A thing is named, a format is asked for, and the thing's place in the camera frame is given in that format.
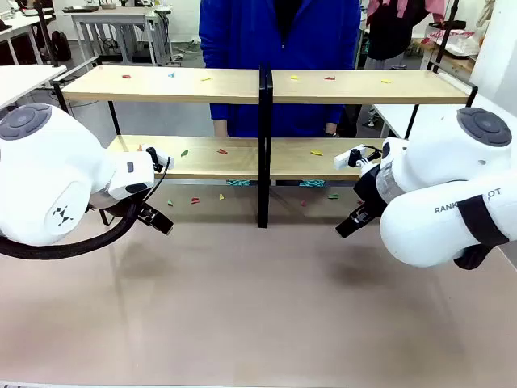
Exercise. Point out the person in black clothes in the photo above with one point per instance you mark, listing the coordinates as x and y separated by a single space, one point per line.
389 32

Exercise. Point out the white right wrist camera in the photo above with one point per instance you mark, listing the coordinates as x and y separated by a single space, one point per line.
343 159

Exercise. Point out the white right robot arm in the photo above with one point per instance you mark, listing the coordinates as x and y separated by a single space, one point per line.
444 161

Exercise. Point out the teal fluffy duster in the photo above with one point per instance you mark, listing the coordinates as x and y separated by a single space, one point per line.
312 183
238 183

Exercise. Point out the grey metal table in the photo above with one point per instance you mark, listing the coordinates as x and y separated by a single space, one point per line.
117 18

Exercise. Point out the person's left hand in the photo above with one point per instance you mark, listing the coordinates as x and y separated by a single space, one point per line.
333 131

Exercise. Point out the wooden shelf unit black frame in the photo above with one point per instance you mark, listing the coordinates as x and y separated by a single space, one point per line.
161 87
363 87

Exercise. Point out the person's left forearm blue sleeve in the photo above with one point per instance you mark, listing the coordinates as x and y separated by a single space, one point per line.
333 114

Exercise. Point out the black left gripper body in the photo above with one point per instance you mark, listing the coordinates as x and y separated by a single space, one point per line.
117 206

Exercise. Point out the person's right forearm blue sleeve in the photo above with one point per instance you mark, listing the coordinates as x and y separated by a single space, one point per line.
219 112

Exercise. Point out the person in blue jacket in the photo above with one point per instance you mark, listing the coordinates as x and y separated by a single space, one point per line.
278 36

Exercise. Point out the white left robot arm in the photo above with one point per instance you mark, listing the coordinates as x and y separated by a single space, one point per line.
40 169

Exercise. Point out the black stand pole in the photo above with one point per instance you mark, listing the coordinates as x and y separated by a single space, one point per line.
446 36
47 36

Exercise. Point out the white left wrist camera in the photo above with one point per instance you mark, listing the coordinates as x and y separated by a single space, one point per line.
165 161

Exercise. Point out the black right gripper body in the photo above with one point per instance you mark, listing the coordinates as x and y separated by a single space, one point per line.
371 194

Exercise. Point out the black backpack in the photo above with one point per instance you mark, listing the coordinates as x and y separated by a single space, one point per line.
61 45

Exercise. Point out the white table with clutter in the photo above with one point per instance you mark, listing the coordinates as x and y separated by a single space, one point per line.
20 28

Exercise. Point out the person's right hand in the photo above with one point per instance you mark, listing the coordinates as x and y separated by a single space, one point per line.
221 128

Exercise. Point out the cluttered wooden table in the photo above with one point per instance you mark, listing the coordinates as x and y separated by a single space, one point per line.
460 46

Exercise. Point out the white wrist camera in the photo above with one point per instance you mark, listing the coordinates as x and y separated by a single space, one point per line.
343 159
165 161

